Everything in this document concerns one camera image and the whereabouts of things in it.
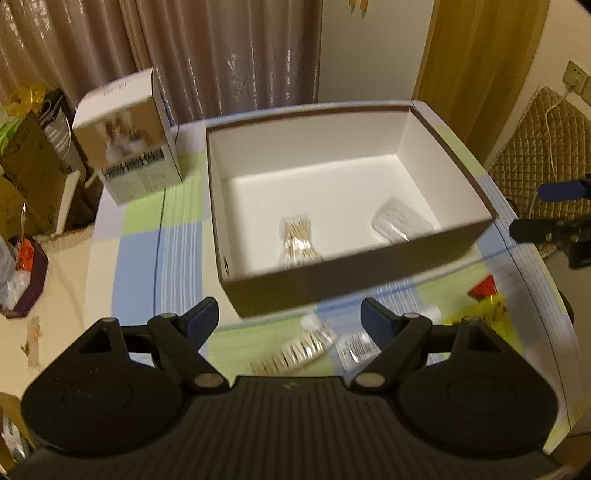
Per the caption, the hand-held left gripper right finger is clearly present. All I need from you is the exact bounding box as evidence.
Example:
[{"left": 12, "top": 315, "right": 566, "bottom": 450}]
[{"left": 353, "top": 296, "right": 513, "bottom": 394}]

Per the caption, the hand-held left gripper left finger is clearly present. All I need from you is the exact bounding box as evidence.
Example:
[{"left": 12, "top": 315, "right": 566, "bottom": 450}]
[{"left": 74, "top": 296, "right": 229, "bottom": 394}]

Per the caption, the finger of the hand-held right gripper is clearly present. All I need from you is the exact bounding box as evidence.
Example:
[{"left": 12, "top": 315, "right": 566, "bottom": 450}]
[
  {"left": 540, "top": 178, "right": 591, "bottom": 202},
  {"left": 509, "top": 219, "right": 573, "bottom": 241}
]

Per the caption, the white squeeze tube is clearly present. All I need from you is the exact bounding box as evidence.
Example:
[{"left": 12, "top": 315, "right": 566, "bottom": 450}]
[{"left": 336, "top": 305, "right": 441, "bottom": 371}]

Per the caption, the brown cardboard box white inside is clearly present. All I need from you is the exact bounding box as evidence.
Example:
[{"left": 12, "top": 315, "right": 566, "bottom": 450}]
[{"left": 205, "top": 100, "right": 500, "bottom": 319}]

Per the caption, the quilted chair cushion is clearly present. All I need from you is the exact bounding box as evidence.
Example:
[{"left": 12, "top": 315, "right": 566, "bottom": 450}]
[{"left": 487, "top": 87, "right": 591, "bottom": 259}]

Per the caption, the yellow crinkly packet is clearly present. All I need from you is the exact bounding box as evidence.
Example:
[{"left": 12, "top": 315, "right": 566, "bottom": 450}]
[{"left": 443, "top": 295, "right": 509, "bottom": 333}]

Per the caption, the clear plastic packet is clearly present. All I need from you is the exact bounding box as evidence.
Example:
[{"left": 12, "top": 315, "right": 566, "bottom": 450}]
[{"left": 370, "top": 197, "right": 434, "bottom": 244}]

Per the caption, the pack of cotton swabs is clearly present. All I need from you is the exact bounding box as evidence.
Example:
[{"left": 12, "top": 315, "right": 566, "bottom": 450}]
[{"left": 278, "top": 213, "right": 324, "bottom": 267}]

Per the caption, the golden curtain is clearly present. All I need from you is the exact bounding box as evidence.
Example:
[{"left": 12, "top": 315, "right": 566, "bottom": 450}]
[{"left": 413, "top": 0, "right": 550, "bottom": 162}]

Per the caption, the purple box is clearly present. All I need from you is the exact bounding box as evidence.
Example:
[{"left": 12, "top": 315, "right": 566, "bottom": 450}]
[{"left": 0, "top": 235, "right": 49, "bottom": 319}]

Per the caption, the white printed product carton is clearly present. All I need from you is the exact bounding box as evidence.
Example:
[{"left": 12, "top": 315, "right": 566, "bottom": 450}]
[{"left": 73, "top": 68, "right": 182, "bottom": 205}]

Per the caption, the white plastic bag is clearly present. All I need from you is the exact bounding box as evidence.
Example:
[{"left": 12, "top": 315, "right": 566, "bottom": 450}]
[{"left": 0, "top": 237, "right": 28, "bottom": 310}]

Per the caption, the plain cardboard carton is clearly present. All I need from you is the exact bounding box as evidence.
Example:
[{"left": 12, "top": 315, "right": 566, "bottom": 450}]
[{"left": 0, "top": 113, "right": 70, "bottom": 234}]

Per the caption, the dark paper bag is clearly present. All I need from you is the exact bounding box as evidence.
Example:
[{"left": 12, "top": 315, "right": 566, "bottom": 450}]
[{"left": 39, "top": 90, "right": 88, "bottom": 171}]

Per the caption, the brown curtain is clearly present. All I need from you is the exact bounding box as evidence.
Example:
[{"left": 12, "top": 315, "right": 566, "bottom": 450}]
[{"left": 0, "top": 0, "right": 321, "bottom": 125}]

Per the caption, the yellow ribbon bow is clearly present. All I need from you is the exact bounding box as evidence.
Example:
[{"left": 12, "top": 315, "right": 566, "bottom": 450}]
[{"left": 4, "top": 84, "right": 47, "bottom": 116}]

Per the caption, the white cable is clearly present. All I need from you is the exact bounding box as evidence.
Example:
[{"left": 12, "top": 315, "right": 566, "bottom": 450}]
[{"left": 531, "top": 85, "right": 575, "bottom": 217}]

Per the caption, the wall socket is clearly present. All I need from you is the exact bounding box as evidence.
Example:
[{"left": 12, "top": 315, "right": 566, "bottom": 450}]
[{"left": 564, "top": 60, "right": 591, "bottom": 104}]

